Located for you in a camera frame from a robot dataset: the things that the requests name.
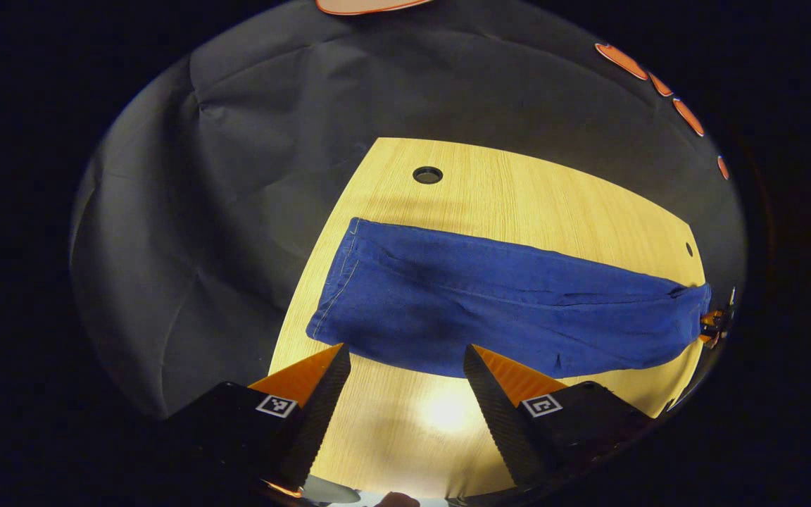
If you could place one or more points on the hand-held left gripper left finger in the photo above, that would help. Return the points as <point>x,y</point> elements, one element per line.
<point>324,408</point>

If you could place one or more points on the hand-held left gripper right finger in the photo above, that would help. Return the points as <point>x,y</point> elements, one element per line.
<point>497,415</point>

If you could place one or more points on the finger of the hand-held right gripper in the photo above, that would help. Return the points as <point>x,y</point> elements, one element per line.
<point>709,320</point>

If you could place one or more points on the blue denim jeans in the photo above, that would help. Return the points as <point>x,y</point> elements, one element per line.
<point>483,303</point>

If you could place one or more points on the black backdrop cloth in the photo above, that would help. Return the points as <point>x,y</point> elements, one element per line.
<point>236,176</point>

